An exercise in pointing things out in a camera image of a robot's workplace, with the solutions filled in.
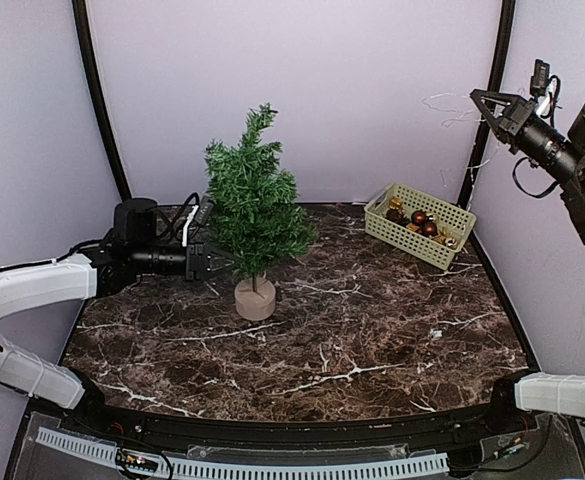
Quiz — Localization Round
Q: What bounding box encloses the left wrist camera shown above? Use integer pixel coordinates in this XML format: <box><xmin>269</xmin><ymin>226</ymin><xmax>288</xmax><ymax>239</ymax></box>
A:
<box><xmin>181</xmin><ymin>195</ymin><xmax>214</xmax><ymax>247</ymax></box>

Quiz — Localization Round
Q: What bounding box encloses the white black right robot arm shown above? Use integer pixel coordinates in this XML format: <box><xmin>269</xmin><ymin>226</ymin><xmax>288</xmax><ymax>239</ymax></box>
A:
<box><xmin>470</xmin><ymin>89</ymin><xmax>585</xmax><ymax>434</ymax></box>

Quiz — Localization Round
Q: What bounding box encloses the small green christmas tree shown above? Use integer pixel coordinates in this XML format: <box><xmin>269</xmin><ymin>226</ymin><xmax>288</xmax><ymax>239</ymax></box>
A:
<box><xmin>204</xmin><ymin>103</ymin><xmax>316</xmax><ymax>321</ymax></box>

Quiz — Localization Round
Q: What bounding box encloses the gold gift box ornament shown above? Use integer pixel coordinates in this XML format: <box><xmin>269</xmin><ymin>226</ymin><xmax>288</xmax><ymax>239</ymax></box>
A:
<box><xmin>388</xmin><ymin>197</ymin><xmax>403</xmax><ymax>211</ymax></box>

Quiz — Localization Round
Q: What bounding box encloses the brown bauble lower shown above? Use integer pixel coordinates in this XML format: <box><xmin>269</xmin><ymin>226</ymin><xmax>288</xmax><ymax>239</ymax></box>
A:
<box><xmin>420</xmin><ymin>221</ymin><xmax>438</xmax><ymax>237</ymax></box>

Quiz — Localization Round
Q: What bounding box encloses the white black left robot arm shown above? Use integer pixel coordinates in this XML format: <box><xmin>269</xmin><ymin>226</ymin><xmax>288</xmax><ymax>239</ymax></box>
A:
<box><xmin>0</xmin><ymin>194</ymin><xmax>238</xmax><ymax>436</ymax></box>

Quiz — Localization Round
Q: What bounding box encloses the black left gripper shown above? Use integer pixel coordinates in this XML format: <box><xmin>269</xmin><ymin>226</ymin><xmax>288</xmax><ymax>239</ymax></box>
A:
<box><xmin>131</xmin><ymin>240</ymin><xmax>242</xmax><ymax>283</ymax></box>

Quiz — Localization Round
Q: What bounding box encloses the right black frame post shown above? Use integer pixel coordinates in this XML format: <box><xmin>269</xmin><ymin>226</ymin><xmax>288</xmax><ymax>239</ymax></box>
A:
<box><xmin>457</xmin><ymin>0</ymin><xmax>517</xmax><ymax>207</ymax></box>

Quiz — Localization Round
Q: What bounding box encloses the thin wire fairy light string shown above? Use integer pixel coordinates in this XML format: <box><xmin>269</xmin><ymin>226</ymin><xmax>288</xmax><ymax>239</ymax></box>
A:
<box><xmin>420</xmin><ymin>91</ymin><xmax>498</xmax><ymax>201</ymax></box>

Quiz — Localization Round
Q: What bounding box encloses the brown bauble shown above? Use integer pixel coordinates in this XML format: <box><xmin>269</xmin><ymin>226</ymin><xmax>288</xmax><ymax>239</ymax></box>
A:
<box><xmin>420</xmin><ymin>221</ymin><xmax>438</xmax><ymax>237</ymax></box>
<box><xmin>411</xmin><ymin>210</ymin><xmax>429</xmax><ymax>226</ymax></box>

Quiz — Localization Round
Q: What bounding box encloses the beige plastic basket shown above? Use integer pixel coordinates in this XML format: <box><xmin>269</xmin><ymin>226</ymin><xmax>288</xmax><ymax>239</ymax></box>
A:
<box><xmin>364</xmin><ymin>183</ymin><xmax>476</xmax><ymax>271</ymax></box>

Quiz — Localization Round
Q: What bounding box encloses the grey slotted cable duct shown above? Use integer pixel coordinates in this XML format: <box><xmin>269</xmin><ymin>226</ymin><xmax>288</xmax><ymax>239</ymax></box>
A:
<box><xmin>35</xmin><ymin>427</ymin><xmax>450</xmax><ymax>479</ymax></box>

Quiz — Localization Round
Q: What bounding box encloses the black front rail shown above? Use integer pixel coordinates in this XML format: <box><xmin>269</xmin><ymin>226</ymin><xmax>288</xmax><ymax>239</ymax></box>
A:
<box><xmin>62</xmin><ymin>405</ymin><xmax>539</xmax><ymax>451</ymax></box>

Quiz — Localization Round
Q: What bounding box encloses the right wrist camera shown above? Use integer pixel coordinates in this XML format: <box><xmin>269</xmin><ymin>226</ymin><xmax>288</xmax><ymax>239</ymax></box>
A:
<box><xmin>529</xmin><ymin>59</ymin><xmax>561</xmax><ymax>119</ymax></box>

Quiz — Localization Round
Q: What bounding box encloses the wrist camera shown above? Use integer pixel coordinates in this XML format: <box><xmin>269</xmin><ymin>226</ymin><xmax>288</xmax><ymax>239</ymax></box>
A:
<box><xmin>529</xmin><ymin>59</ymin><xmax>561</xmax><ymax>119</ymax></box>
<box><xmin>181</xmin><ymin>195</ymin><xmax>214</xmax><ymax>247</ymax></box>

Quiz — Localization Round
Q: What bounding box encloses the brown bauble upper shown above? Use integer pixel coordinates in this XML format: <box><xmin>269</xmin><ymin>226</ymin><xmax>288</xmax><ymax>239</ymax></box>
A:
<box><xmin>411</xmin><ymin>210</ymin><xmax>429</xmax><ymax>226</ymax></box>

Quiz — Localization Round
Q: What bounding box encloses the brown pine cone ornament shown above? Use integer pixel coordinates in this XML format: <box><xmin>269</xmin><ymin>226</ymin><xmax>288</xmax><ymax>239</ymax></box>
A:
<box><xmin>385</xmin><ymin>209</ymin><xmax>410</xmax><ymax>226</ymax></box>

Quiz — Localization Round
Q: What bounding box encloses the left black frame post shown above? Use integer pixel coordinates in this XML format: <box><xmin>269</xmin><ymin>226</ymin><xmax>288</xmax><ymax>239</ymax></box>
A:
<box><xmin>71</xmin><ymin>0</ymin><xmax>132</xmax><ymax>201</ymax></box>

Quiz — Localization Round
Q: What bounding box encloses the black frame post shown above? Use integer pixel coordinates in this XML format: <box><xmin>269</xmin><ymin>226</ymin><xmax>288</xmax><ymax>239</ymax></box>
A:
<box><xmin>457</xmin><ymin>0</ymin><xmax>517</xmax><ymax>207</ymax></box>
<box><xmin>71</xmin><ymin>0</ymin><xmax>132</xmax><ymax>201</ymax></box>

